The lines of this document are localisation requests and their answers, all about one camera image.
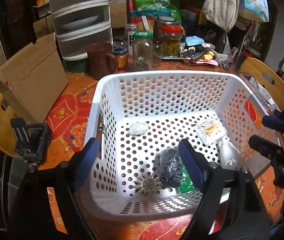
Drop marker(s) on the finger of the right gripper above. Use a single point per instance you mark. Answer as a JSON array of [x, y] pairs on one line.
[[266, 148], [273, 124]]

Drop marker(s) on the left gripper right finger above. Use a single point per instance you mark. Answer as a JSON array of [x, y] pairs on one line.
[[245, 217]]

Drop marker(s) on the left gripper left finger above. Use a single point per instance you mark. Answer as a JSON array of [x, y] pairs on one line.
[[45, 205]]

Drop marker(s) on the green plastic packet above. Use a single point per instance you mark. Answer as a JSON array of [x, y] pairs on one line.
[[186, 183]]

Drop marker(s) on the yellow printed snack packet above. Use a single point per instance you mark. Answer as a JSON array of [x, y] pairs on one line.
[[210, 130]]

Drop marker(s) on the black packaged soft item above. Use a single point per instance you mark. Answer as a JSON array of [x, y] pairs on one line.
[[171, 171]]

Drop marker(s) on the white ridged round object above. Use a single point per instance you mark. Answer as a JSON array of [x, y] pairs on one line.
[[147, 185]]

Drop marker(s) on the small white packet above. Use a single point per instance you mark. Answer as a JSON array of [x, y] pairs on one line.
[[138, 128]]

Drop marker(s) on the white cloth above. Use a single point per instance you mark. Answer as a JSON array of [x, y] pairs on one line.
[[232, 159]]

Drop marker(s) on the right wooden chair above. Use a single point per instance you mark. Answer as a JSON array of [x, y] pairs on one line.
[[265, 77]]

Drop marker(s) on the wooden chair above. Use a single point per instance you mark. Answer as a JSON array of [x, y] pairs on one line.
[[7, 139], [265, 77]]

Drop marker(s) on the black phone stand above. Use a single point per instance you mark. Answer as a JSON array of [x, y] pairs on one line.
[[32, 140]]

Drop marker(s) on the red floral tablecloth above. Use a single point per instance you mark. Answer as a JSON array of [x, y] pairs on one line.
[[68, 120]]

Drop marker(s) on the left wooden chair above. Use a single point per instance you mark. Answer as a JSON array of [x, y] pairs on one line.
[[7, 139]]

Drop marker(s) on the white perforated plastic basket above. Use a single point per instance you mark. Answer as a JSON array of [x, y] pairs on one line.
[[172, 102]]

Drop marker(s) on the brown cardboard box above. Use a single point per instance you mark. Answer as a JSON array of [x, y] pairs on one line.
[[32, 80]]

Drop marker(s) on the beige canvas tote bag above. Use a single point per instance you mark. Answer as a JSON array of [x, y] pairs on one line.
[[222, 13]]

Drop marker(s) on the red lid pickle jar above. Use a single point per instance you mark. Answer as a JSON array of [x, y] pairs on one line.
[[171, 40]]

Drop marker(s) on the brown ceramic mug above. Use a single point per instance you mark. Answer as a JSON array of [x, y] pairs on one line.
[[102, 61]]

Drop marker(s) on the green lid glass jar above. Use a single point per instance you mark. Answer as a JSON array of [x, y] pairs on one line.
[[142, 51]]

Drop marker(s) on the green shopping bag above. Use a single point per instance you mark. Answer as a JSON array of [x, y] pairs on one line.
[[157, 2]]

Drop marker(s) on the grey stacked drawer unit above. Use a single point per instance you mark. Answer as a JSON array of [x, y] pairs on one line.
[[79, 24]]

